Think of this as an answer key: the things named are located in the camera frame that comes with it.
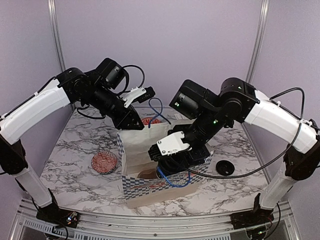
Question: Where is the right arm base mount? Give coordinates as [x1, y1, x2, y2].
[230, 209, 274, 230]

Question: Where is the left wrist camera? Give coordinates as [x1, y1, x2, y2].
[122, 86, 156, 108]

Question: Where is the aluminium front rail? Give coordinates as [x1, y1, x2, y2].
[8, 199, 301, 240]

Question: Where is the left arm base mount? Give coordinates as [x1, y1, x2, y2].
[36, 208, 80, 228]

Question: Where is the blue checkered paper bag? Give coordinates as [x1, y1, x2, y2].
[116, 113, 213, 209]

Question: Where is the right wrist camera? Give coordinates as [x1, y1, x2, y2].
[147, 131, 192, 162]

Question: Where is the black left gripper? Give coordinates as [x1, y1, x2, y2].
[87, 83, 145, 130]

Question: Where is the left aluminium frame post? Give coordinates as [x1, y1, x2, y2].
[47, 0, 66, 72]

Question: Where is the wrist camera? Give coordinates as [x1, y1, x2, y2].
[122, 86, 156, 108]
[147, 131, 192, 162]

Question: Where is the brown cardboard cup carrier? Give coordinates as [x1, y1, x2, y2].
[137, 168, 158, 180]

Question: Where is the aluminium frame post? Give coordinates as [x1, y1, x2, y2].
[47, 0, 66, 72]
[245, 0, 270, 84]

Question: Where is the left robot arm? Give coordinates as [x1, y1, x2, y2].
[0, 58, 148, 223]

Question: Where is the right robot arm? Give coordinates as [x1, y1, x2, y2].
[161, 77, 320, 224]

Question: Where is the right aluminium frame post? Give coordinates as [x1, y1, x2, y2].
[245, 0, 270, 84]

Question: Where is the red patterned bowl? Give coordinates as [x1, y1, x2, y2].
[91, 151, 118, 175]
[141, 117, 161, 125]

